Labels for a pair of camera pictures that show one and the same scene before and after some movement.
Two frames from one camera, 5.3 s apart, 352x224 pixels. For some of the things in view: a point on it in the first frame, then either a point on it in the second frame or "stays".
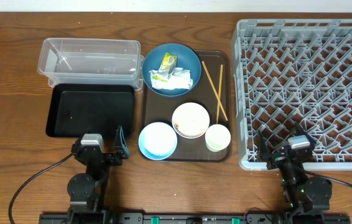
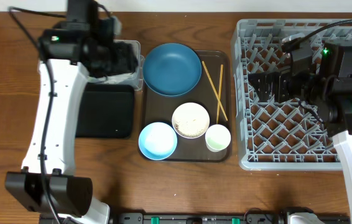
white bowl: [190, 120] stays
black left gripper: [107, 157] to [126, 58]
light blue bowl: [157, 140] stays
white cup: [217, 137] stays
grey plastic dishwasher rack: [319, 73] stays
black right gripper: [275, 162] to [282, 79]
